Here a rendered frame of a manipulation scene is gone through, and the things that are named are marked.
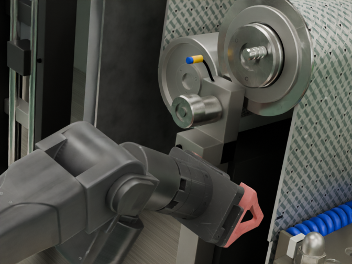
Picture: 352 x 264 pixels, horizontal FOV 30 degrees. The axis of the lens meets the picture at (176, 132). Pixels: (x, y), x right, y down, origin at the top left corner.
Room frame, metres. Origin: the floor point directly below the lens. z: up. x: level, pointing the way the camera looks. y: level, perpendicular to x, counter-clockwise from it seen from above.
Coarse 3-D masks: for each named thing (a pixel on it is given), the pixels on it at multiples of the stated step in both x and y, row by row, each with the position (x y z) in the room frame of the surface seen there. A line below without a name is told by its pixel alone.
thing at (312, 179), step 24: (312, 120) 0.74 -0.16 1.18; (336, 120) 0.77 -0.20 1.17; (288, 144) 0.71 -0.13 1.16; (312, 144) 0.74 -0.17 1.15; (336, 144) 0.78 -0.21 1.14; (288, 168) 0.72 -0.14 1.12; (312, 168) 0.75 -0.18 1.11; (336, 168) 0.79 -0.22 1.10; (288, 192) 0.72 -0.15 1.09; (312, 192) 0.76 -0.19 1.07; (336, 192) 0.80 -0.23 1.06; (288, 216) 0.73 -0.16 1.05; (312, 216) 0.77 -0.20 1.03
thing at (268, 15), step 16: (240, 16) 0.78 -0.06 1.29; (256, 16) 0.76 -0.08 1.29; (272, 16) 0.74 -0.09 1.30; (288, 32) 0.72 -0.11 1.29; (224, 48) 0.79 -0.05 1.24; (288, 48) 0.72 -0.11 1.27; (288, 64) 0.72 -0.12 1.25; (288, 80) 0.71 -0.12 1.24; (256, 96) 0.74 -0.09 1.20; (272, 96) 0.73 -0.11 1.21
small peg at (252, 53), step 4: (248, 48) 0.71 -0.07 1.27; (252, 48) 0.71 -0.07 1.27; (256, 48) 0.72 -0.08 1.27; (260, 48) 0.72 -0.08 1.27; (264, 48) 0.72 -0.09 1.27; (244, 52) 0.71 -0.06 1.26; (248, 52) 0.70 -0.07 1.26; (252, 52) 0.71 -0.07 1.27; (256, 52) 0.71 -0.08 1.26; (260, 52) 0.71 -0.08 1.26; (264, 52) 0.72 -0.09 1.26; (244, 56) 0.71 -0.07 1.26; (248, 56) 0.70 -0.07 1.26; (252, 56) 0.70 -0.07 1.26; (256, 56) 0.71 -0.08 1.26; (260, 56) 0.71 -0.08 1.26; (264, 56) 0.72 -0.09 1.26; (248, 60) 0.70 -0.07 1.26
